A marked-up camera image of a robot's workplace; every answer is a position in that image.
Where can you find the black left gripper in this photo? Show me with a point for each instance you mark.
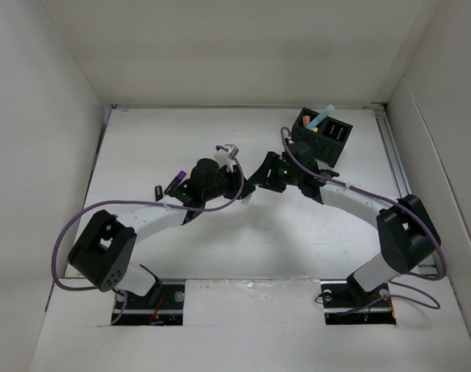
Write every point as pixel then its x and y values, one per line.
pixel 234 179

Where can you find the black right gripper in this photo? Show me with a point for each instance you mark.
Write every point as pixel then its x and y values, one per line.
pixel 272 161

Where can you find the orange pastel highlighter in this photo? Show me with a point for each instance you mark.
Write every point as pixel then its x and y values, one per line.
pixel 306 121

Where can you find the blue pastel highlighter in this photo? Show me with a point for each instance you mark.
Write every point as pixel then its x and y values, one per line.
pixel 322 116

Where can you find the mint green pastel highlighter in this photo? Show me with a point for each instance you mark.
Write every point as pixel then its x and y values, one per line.
pixel 247 199

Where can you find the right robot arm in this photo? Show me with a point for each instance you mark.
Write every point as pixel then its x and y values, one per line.
pixel 406 233

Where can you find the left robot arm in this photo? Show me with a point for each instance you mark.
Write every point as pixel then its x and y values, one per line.
pixel 103 251

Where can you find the black highlighter purple cap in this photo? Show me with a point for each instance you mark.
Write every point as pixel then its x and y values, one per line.
pixel 173 185

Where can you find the black two-compartment container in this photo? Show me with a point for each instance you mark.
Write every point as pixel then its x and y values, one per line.
pixel 327 142

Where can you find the black highlighter green cap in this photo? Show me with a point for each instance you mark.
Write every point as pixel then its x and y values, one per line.
pixel 158 191

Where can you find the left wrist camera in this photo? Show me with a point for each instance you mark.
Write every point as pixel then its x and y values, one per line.
pixel 225 156

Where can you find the aluminium rail right side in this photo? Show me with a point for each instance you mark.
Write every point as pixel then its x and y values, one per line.
pixel 428 267

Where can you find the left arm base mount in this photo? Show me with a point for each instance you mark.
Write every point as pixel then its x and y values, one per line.
pixel 150 302

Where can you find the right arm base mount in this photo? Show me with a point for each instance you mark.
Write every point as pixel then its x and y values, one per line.
pixel 343 305

